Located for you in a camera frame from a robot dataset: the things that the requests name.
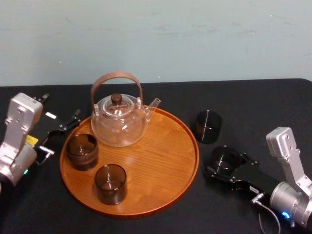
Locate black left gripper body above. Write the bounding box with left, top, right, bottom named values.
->
left=26, top=111, right=68, bottom=148

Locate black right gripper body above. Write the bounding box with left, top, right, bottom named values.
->
left=231, top=165, right=281, bottom=196

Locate black table cloth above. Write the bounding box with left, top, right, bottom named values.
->
left=0, top=78, right=312, bottom=234

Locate glass teapot with wooden handle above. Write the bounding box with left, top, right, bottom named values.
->
left=90, top=71, right=162, bottom=148

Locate right gripper's thin dark cable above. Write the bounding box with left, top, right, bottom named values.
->
left=251, top=192, right=289, bottom=233

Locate dark smoked glass cup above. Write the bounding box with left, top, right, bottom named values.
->
left=209, top=145, right=243, bottom=176
left=66, top=148, right=99, bottom=172
left=65, top=133, right=98, bottom=158
left=94, top=164, right=128, bottom=206
left=195, top=110, right=223, bottom=144

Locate glass teapot lid, brown knob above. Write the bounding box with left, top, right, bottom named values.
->
left=103, top=93, right=135, bottom=117

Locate round wooden tray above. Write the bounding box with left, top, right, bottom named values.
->
left=59, top=105, right=200, bottom=217

